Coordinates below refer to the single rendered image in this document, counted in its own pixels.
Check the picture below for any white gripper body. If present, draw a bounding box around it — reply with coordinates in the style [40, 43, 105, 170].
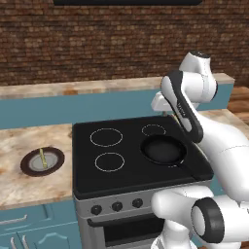
[151, 91, 176, 115]

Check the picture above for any black frying pan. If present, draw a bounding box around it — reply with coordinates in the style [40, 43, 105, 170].
[139, 133, 196, 177]

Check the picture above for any blue raised counter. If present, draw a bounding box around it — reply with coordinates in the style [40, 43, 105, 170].
[0, 72, 235, 131]

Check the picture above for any black and steel stove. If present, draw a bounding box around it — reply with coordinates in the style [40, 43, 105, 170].
[71, 114, 215, 249]

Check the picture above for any black stove knob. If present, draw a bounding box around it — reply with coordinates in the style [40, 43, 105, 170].
[131, 197, 144, 209]
[90, 204, 103, 216]
[111, 200, 124, 213]

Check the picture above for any brown plate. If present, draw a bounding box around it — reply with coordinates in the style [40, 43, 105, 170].
[19, 146, 66, 178]

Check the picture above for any steel oven door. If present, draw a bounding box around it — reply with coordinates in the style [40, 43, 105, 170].
[86, 213, 167, 249]

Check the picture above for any blue drawer front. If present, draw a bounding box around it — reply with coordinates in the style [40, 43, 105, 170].
[0, 199, 78, 232]

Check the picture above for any blue cupboard door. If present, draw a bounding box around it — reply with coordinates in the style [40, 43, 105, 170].
[18, 223, 83, 249]
[0, 231, 19, 249]

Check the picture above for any black oven door handle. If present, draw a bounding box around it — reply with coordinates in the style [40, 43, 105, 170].
[86, 213, 163, 229]

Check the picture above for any silver drawer handle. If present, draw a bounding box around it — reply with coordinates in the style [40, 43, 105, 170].
[0, 214, 29, 227]

